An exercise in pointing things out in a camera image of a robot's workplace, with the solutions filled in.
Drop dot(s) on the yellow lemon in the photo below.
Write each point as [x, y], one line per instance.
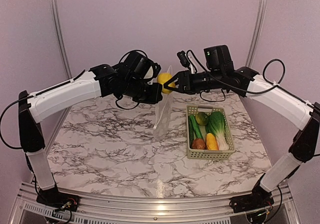
[162, 79]

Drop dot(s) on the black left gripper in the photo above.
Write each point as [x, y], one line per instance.
[155, 96]

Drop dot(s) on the pale green perforated basket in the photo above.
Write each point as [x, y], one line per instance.
[209, 154]

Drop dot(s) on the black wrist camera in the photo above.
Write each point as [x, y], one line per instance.
[183, 59]
[152, 73]

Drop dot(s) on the green white bok choy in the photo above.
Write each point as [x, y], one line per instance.
[217, 126]

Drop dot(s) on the dark green cucumber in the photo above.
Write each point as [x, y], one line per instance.
[191, 130]

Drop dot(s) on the right aluminium corner post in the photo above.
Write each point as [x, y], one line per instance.
[261, 12]

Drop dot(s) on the clear zip top bag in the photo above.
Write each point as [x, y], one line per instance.
[162, 117]

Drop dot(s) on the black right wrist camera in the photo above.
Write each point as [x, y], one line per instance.
[183, 59]

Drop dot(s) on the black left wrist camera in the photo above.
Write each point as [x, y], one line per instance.
[152, 73]

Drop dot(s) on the yellow orange mango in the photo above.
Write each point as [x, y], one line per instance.
[211, 142]

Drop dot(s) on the yellow green lime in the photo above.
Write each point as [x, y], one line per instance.
[202, 118]

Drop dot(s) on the aluminium front frame rail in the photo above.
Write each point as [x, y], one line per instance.
[98, 208]

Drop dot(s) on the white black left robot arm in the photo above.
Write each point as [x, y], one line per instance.
[132, 76]

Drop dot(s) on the brown potato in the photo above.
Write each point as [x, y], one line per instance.
[198, 143]

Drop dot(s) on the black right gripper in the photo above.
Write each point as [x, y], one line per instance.
[184, 77]

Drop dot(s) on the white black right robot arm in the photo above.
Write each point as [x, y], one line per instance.
[220, 73]

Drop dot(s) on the light green leafy vegetable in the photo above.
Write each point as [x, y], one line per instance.
[195, 127]

